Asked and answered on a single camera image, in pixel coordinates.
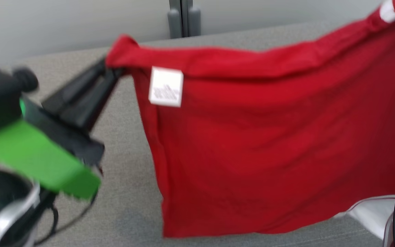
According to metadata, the grey fabric sofa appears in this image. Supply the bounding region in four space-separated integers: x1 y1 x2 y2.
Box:
11 20 395 247

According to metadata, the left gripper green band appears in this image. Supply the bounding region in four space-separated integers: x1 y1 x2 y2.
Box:
0 61 127 200

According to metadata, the red and white striped shirt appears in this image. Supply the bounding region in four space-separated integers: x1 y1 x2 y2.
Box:
105 0 395 240

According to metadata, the grey partition post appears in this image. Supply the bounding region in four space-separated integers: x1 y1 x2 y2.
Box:
168 0 202 39

